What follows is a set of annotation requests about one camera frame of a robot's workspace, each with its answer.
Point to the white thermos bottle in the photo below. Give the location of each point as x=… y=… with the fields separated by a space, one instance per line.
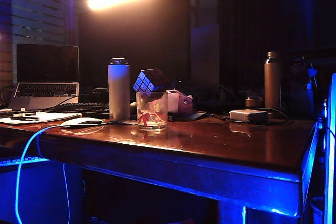
x=119 y=87

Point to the black keyboard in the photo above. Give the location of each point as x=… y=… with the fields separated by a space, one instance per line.
x=81 y=108

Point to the vertical metal post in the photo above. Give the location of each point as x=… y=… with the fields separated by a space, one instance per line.
x=330 y=142

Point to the white notepad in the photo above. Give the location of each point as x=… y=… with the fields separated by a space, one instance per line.
x=51 y=117

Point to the pink and white plush toy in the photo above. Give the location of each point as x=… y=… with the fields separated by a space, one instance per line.
x=181 y=102

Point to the black round object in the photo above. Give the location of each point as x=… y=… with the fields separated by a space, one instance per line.
x=132 y=104

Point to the round bin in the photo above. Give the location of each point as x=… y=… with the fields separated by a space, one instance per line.
x=317 y=209

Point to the white computer mouse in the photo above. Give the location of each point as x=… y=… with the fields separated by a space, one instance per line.
x=82 y=121

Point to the clear glass cup red print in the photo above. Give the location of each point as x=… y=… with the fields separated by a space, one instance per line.
x=152 y=115

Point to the black fabric pouch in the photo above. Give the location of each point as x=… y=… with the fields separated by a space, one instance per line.
x=194 y=116

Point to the small metal can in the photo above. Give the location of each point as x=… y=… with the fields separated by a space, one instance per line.
x=253 y=101

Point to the white power adapter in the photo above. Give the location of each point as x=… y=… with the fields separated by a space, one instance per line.
x=248 y=116

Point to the window blinds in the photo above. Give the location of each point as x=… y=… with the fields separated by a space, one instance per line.
x=39 y=6

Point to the black pen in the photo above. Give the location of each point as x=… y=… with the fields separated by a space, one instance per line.
x=23 y=118

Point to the Rubik's cube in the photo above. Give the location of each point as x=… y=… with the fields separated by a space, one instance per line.
x=151 y=81

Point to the brown metal bottle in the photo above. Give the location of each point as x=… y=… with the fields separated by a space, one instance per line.
x=273 y=82

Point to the silver laptop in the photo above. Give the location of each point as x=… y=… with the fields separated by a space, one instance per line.
x=47 y=66

